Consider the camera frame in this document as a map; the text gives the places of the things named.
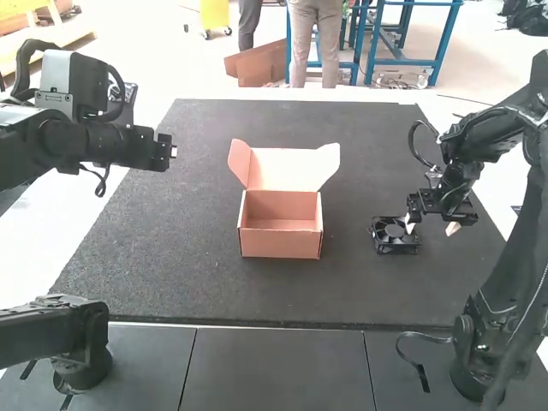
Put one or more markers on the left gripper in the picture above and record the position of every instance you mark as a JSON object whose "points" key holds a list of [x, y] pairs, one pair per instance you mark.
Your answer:
{"points": [[159, 150]]}

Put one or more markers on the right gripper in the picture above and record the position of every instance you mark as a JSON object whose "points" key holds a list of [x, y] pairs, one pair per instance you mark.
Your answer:
{"points": [[445, 203]]}

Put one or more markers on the black square fan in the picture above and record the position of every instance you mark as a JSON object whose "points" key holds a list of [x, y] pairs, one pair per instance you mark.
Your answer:
{"points": [[394, 237]]}

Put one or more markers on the cardboard box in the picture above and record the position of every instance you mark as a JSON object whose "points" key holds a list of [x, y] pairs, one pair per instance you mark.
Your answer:
{"points": [[278, 244]]}

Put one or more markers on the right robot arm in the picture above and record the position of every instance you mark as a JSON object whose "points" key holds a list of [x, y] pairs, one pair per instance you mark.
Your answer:
{"points": [[514, 257]]}

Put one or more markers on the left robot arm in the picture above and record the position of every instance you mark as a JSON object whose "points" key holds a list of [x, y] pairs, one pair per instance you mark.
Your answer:
{"points": [[64, 141]]}

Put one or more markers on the black mat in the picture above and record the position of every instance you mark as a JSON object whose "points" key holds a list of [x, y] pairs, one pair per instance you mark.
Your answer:
{"points": [[192, 235]]}

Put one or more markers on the flat cardboard sheets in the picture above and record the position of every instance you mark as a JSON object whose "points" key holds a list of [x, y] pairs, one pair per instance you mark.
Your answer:
{"points": [[257, 64]]}

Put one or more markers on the wooden pallet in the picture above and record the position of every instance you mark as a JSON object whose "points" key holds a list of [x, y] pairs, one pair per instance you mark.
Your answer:
{"points": [[64, 38]]}

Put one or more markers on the yellow cart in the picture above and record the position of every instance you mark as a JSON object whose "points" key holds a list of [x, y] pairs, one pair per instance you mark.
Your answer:
{"points": [[214, 13]]}

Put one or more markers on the person's legs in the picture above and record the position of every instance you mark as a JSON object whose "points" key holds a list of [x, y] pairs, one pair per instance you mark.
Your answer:
{"points": [[314, 38], [249, 21]]}

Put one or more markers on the blue metal rack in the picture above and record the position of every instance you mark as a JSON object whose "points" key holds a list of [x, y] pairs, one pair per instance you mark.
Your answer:
{"points": [[398, 67]]}

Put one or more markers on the dark base panel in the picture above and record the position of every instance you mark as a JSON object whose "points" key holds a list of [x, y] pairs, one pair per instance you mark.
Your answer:
{"points": [[141, 368], [411, 394], [278, 372]]}

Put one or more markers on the black bag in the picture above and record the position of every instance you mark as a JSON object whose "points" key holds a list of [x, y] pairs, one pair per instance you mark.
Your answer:
{"points": [[531, 21]]}

